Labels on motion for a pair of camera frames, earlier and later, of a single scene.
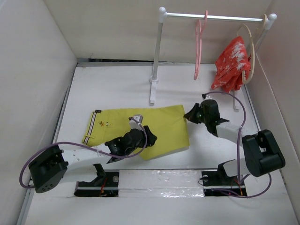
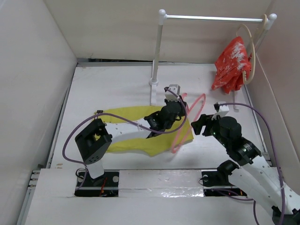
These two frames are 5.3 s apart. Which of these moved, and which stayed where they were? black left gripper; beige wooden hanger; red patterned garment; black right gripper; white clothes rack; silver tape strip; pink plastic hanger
Moved: pink plastic hanger; black left gripper; black right gripper
Stayed: white clothes rack; beige wooden hanger; red patterned garment; silver tape strip
